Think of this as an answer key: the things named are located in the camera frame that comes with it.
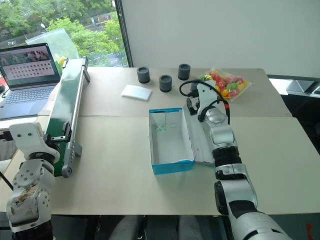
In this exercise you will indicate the blue white box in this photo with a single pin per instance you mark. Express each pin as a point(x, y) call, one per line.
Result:
point(172, 147)

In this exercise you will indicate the black window frame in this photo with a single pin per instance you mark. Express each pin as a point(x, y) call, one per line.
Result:
point(124, 35)

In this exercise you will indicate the green conveyor belt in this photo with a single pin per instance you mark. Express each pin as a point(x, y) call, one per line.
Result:
point(67, 95)

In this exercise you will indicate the grey open laptop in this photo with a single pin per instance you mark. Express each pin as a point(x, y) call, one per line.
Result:
point(27, 75)

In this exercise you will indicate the yellow toy fruit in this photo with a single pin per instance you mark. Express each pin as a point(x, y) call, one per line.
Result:
point(61, 60)

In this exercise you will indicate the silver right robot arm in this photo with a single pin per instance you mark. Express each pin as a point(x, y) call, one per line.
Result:
point(240, 195)

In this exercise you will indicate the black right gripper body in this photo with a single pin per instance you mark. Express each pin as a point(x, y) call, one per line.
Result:
point(193, 106)

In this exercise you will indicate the bagged colourful toy fruit plate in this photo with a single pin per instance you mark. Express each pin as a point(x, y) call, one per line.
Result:
point(228, 85)

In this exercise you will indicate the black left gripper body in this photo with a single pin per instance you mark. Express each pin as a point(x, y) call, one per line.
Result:
point(53, 146)

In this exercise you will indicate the clear plastic sheet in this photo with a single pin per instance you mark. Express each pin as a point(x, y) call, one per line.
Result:
point(60, 42)

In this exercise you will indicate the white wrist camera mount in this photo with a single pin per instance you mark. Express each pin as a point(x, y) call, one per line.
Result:
point(207, 96)
point(27, 140)

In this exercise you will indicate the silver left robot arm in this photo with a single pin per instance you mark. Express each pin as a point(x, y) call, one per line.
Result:
point(27, 200)

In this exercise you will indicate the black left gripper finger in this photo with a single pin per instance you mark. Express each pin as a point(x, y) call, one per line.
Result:
point(67, 128)
point(61, 139)

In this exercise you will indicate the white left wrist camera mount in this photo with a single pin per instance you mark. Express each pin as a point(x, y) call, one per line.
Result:
point(27, 140)

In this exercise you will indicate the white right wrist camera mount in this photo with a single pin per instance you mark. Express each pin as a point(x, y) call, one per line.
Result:
point(207, 96)

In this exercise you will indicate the white foam pad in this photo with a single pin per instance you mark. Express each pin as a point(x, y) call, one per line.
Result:
point(137, 92)

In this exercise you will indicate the green printed paper packet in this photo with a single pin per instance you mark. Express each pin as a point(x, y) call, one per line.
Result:
point(160, 128)

